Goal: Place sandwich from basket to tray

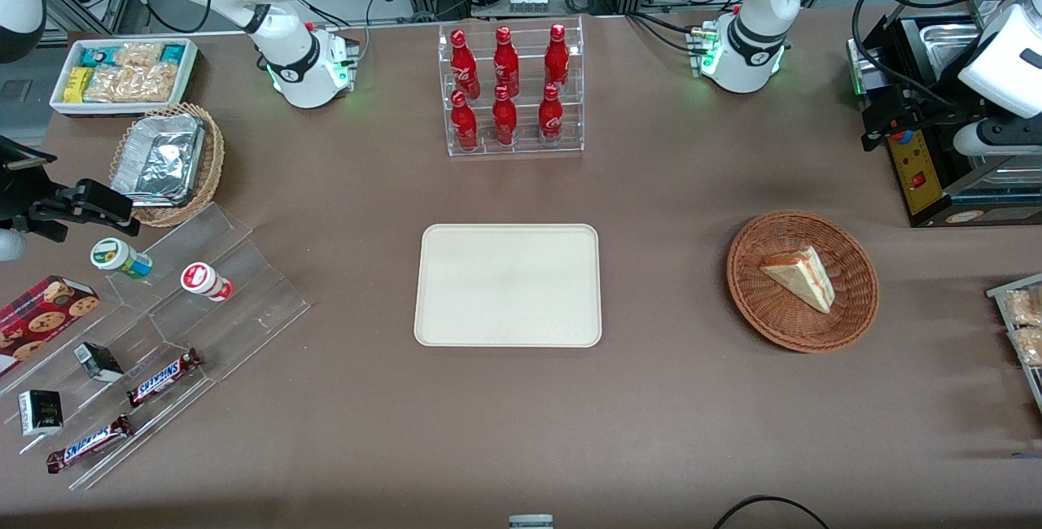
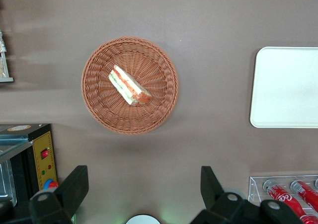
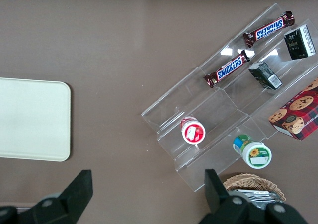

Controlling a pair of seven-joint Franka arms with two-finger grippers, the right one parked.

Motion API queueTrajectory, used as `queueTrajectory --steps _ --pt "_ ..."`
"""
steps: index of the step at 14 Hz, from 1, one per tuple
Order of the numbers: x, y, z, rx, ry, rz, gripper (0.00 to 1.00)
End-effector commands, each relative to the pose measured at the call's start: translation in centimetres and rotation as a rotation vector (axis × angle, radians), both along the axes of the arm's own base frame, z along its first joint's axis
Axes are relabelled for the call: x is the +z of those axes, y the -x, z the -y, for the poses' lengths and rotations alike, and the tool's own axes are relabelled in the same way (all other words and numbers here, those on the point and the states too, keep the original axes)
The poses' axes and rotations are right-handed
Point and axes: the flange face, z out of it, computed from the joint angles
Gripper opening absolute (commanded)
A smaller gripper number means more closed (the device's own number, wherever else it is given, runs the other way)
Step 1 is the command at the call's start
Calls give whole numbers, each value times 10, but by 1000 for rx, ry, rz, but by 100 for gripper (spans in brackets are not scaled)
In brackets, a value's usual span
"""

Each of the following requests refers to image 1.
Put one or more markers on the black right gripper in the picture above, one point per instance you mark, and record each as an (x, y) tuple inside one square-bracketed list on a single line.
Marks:
[(18, 193)]

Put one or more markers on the triangle sandwich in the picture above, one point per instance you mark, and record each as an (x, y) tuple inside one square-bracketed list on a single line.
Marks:
[(806, 277)]

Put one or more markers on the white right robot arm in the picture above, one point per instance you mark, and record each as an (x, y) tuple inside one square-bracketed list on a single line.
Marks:
[(281, 32)]

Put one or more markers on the aluminium foil tray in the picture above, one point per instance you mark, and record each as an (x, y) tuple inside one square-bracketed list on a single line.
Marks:
[(159, 159)]

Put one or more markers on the light wicker basket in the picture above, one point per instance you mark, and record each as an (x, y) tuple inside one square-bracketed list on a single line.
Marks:
[(213, 163)]

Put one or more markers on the cream plastic tray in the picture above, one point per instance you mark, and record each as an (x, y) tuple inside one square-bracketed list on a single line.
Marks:
[(509, 285)]

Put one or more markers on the brown round wicker basket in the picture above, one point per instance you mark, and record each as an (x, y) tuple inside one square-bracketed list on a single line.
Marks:
[(781, 317)]

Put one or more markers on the grey tray with snacks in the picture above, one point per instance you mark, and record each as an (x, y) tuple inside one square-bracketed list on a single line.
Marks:
[(1000, 293)]

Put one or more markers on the green lid yogurt cup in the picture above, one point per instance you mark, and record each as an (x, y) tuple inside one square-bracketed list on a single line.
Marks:
[(118, 257)]

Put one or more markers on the white plastic bin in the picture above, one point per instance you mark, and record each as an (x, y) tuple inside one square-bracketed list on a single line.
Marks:
[(61, 106)]

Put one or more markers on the yellow snack pack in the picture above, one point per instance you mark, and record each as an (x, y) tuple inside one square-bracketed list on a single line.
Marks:
[(77, 84)]

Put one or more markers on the clear cracker pack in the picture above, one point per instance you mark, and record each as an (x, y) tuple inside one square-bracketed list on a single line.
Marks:
[(138, 54), (130, 84)]

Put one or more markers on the red lid yogurt cup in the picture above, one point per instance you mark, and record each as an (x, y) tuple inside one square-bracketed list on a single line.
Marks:
[(203, 280)]

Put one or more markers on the red cookie box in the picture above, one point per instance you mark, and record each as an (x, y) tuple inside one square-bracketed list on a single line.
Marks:
[(41, 317)]

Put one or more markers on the small black box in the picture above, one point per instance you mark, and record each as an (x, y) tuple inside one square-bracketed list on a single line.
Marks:
[(99, 361), (39, 413)]

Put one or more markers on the teal snack pack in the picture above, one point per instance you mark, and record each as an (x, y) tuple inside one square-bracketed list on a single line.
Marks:
[(172, 53)]

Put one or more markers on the clear acrylic stepped display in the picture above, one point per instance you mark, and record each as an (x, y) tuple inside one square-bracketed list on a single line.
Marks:
[(236, 325)]

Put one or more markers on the snickers bar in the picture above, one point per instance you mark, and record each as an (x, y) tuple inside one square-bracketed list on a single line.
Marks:
[(88, 444), (163, 377)]

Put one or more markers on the red cola bottle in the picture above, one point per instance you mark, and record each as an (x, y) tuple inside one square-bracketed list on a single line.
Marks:
[(557, 59), (464, 124), (505, 119), (551, 116), (462, 63), (505, 63)]

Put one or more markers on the clear acrylic bottle rack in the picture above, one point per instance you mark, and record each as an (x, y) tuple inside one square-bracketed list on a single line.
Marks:
[(525, 146)]

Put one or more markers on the white power strip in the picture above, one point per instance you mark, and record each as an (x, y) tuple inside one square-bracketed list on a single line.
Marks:
[(529, 1)]

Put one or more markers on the black machine yellow panel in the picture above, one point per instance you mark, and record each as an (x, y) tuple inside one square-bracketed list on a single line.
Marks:
[(924, 179)]

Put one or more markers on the clear snack bag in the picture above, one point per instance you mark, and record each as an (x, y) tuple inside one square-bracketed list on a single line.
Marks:
[(1024, 307), (1030, 346)]

